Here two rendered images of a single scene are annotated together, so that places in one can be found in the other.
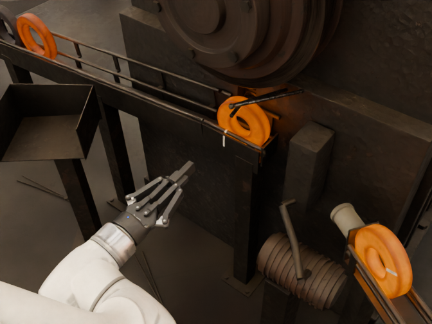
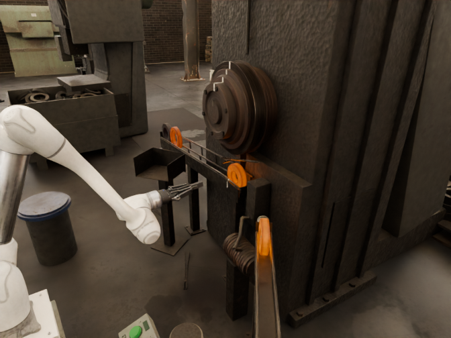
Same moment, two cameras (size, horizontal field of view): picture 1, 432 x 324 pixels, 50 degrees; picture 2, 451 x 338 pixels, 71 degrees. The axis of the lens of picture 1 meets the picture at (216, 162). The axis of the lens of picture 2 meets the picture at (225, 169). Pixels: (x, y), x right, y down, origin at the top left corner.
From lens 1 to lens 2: 0.78 m
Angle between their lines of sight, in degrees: 26
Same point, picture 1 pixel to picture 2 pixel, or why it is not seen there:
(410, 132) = (296, 182)
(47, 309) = (109, 188)
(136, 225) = (164, 194)
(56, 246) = not seen: hidden behind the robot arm
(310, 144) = (255, 184)
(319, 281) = (244, 255)
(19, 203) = not seen: hidden behind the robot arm
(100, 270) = (141, 202)
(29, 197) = not seen: hidden behind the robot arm
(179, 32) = (209, 124)
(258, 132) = (239, 180)
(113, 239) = (152, 194)
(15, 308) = (98, 181)
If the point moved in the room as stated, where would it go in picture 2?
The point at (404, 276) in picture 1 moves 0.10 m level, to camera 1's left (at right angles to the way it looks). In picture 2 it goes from (264, 238) to (241, 232)
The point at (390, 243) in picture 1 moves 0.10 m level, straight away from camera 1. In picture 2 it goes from (263, 222) to (281, 214)
